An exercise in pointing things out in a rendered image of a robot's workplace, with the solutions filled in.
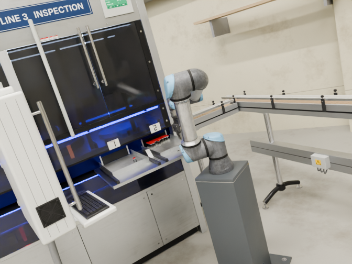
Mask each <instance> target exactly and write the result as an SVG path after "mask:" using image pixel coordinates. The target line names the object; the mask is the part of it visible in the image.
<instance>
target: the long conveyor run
mask: <svg viewBox="0 0 352 264"><path fill-rule="evenodd" d="M333 91H334V92H335V93H334V95H286V94H285V93H284V92H285V91H284V90H282V92H283V93H282V95H246V93H245V92H246V91H243V92H244V94H243V95H226V97H221V98H222V99H225V100H227V99H229V100H232V99H234V101H232V102H230V103H237V105H238V109H239V111H240V112H254V113H269V114H283V115H298V116H313V117H327V118H342V119H352V95H338V94H337V93H336V91H337V89H334V90H333ZM225 100H223V101H225Z"/></svg>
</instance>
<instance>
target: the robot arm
mask: <svg viewBox="0 0 352 264"><path fill-rule="evenodd" d="M207 85H208V76H207V74H206V73H205V72H204V71H202V70H200V69H195V68H193V69H188V70H185V71H181V72H178V73H174V74H171V75H168V76H166V77H165V78H164V90H165V93H166V100H167V103H168V107H169V110H170V114H171V117H172V118H173V121H174V123H173V124H172V125H171V126H172V129H173V131H174V132H176V134H177V136H178V138H179V139H180V140H181V145H179V148H180V150H181V152H182V155H183V157H184V159H185V161H186V162H187V163H191V162H195V161H198V160H201V159H204V158H207V157H208V158H209V167H208V169H209V172H210V174H213V175H220V174H225V173H228V172H230V171H232V170H233V168H234V165H233V162H232V161H231V159H230V157H229V156H228V153H227V149H226V145H225V139H224V137H223V134H221V133H218V132H212V133H207V134H204V135H203V138H200V137H199V136H197V133H196V129H195V124H194V119H193V114H192V110H191V104H194V103H198V102H200V101H203V94H202V92H203V90H204V89H205V88H206V87H207Z"/></svg>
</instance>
